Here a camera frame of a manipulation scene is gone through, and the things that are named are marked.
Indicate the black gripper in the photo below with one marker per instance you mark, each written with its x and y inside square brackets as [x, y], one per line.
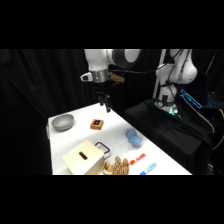
[101, 88]

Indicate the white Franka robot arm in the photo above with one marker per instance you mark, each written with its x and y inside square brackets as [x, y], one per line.
[96, 60]

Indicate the light wooden drawer box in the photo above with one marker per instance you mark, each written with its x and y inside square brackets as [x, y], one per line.
[81, 160]

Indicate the small wooden block blue screen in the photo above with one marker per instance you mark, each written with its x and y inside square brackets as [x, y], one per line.
[97, 124]

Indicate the grey metal bowl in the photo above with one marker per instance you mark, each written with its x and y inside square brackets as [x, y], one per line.
[62, 122]

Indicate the white cup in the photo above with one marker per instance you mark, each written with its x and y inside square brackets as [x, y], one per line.
[134, 138]

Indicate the red marker pen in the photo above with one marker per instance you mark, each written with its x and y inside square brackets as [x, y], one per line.
[138, 159]

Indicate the small green light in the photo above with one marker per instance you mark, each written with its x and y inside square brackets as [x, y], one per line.
[172, 111]

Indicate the black cloth-covered robot stand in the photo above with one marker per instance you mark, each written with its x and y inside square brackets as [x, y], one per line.
[166, 133]

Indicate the black curtain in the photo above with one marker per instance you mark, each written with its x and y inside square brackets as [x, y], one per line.
[33, 86]

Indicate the blue marker pen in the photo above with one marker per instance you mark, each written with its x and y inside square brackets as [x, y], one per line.
[149, 168]

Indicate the laptop with blue glow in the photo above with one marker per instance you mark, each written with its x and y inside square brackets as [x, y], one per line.
[191, 98]

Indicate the brown wrist bracket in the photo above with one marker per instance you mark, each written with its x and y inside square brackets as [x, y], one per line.
[117, 78]

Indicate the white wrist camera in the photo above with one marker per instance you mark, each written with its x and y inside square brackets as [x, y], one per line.
[86, 76]

